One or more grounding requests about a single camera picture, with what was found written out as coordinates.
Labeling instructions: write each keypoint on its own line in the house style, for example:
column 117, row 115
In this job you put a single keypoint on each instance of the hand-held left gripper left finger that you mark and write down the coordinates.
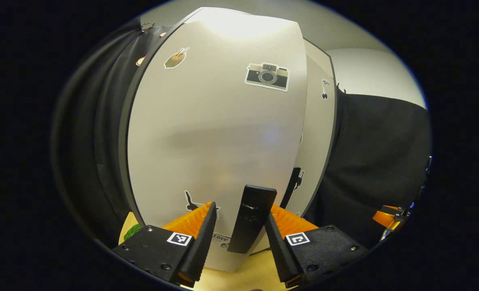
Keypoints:
column 201, row 250

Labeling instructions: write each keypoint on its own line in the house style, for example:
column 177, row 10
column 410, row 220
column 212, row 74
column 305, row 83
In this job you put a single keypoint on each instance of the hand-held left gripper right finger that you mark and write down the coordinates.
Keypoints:
column 280, row 254

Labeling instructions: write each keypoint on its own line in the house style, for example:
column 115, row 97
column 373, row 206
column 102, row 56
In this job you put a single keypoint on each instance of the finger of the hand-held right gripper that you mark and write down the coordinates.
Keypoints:
column 385, row 216

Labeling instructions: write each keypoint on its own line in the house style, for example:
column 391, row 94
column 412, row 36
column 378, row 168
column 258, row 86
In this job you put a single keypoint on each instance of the white and grey shoe cabinet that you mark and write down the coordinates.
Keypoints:
column 122, row 129

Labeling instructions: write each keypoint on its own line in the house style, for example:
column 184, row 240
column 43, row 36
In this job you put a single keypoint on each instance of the black backdrop cloth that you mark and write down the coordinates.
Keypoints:
column 377, row 161
column 90, row 141

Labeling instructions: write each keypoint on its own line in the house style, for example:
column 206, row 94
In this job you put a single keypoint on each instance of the watermelon slice plush toy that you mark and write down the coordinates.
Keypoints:
column 132, row 233

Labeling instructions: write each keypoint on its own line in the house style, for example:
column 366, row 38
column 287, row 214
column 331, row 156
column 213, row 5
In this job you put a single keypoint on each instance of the metal cloth clip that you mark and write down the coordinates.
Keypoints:
column 146, row 27
column 340, row 89

